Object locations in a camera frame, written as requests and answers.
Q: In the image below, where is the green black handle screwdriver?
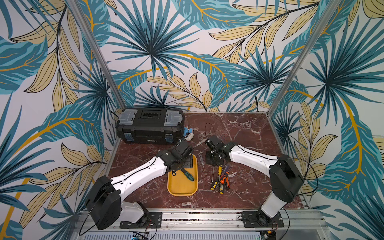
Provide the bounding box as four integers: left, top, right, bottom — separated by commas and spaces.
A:
181, 168, 195, 182

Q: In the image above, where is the orange black handle screwdriver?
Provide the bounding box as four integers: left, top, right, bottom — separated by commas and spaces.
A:
219, 183, 226, 195

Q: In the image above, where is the long yellow black screwdriver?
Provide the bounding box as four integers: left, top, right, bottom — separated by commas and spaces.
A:
211, 166, 216, 184

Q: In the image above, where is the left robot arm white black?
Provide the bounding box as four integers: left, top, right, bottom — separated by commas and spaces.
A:
85, 141, 194, 231

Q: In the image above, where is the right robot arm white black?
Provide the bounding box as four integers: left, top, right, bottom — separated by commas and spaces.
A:
206, 136, 304, 221

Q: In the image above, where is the white blue plug adapter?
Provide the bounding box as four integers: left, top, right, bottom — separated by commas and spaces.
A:
183, 127, 194, 142

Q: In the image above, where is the yellow plastic tray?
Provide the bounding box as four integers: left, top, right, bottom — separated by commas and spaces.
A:
167, 155, 199, 197

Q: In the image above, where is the black plastic toolbox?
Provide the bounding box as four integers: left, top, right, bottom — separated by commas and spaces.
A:
116, 108, 185, 145

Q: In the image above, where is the yellow black handle screwdriver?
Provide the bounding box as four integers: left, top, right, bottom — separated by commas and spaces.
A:
211, 166, 223, 191

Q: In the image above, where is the aluminium front rail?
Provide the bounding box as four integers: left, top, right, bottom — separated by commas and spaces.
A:
69, 209, 333, 240

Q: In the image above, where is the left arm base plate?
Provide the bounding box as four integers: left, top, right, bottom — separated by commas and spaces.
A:
119, 212, 163, 229

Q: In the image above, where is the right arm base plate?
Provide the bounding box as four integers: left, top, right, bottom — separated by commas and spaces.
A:
239, 211, 285, 229

